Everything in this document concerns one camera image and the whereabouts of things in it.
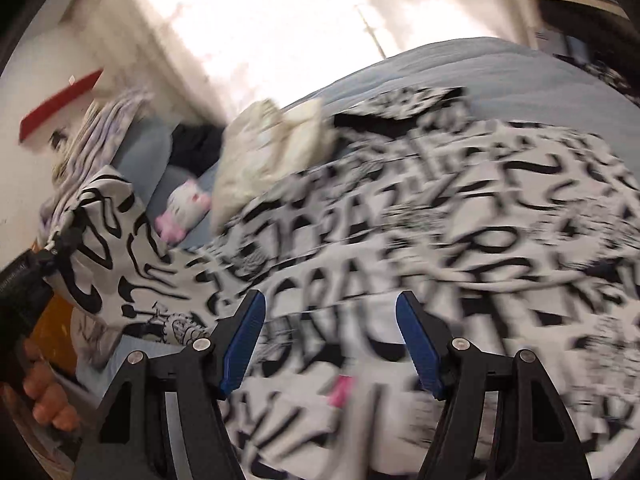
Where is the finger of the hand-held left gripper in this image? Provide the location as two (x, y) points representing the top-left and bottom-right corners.
(36, 225), (85, 270)

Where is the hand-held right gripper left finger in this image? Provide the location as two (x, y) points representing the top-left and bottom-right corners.
(75, 290), (266, 480)

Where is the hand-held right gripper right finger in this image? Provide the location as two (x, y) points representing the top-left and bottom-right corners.
(395, 291), (596, 480)

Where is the black white printed garment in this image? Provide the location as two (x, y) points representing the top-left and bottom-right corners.
(42, 87), (640, 480)

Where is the person's left hand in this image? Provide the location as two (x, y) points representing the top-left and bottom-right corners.
(17, 337), (82, 433)

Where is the orange wooden panel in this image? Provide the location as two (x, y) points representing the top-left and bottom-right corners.
(29, 290), (77, 378)

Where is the purple striped pillow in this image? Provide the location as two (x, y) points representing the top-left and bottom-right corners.
(40, 87), (151, 241)

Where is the grey blue pillow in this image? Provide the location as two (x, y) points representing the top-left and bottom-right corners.
(112, 117), (201, 203)

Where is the white pink plush toy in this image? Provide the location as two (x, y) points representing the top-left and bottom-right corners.
(154, 177), (212, 247)

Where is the cream puffer jacket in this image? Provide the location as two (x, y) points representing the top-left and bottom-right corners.
(212, 97), (337, 235)

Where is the blue bed blanket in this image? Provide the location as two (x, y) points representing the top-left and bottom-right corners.
(75, 37), (638, 411)

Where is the white floral curtain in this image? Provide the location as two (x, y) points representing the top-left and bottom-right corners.
(142, 0), (533, 111)

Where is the thin wooden pole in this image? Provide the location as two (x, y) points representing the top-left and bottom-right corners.
(354, 4), (390, 60)

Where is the black white patterned cloth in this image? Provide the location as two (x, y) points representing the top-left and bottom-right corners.
(594, 59), (637, 93)

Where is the wooden bookshelf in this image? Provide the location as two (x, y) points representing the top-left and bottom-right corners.
(525, 0), (637, 63)

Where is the red wall shelf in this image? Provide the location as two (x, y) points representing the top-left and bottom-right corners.
(19, 69), (104, 141)

